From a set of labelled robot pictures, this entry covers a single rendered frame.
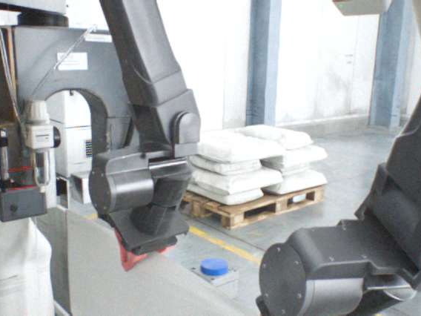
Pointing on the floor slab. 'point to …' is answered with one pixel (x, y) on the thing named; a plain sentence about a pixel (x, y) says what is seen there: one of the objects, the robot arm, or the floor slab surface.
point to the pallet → (228, 217)
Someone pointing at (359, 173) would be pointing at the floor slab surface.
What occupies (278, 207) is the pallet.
